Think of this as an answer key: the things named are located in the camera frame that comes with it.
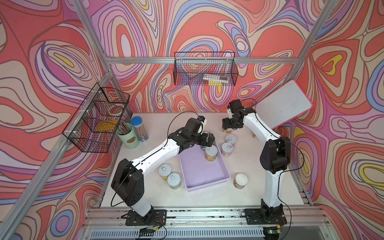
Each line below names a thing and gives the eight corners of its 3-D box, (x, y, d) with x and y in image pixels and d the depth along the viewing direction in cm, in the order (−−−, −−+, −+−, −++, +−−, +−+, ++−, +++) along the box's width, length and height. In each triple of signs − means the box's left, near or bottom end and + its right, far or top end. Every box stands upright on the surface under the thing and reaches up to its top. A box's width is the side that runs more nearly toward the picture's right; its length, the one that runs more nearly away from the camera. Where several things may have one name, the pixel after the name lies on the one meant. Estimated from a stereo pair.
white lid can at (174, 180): (167, 189, 84) (166, 186, 80) (169, 176, 89) (167, 172, 84) (180, 189, 84) (180, 186, 80) (181, 176, 89) (180, 172, 84)
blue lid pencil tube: (139, 143, 105) (129, 125, 89) (141, 135, 110) (132, 116, 94) (147, 143, 105) (139, 125, 89) (149, 135, 110) (142, 116, 94)
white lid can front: (221, 157, 96) (223, 152, 92) (220, 147, 101) (221, 142, 96) (232, 157, 96) (234, 152, 92) (230, 147, 101) (232, 142, 96)
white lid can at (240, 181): (234, 189, 84) (236, 185, 79) (232, 177, 88) (234, 173, 83) (245, 189, 84) (249, 185, 79) (243, 177, 88) (246, 173, 83)
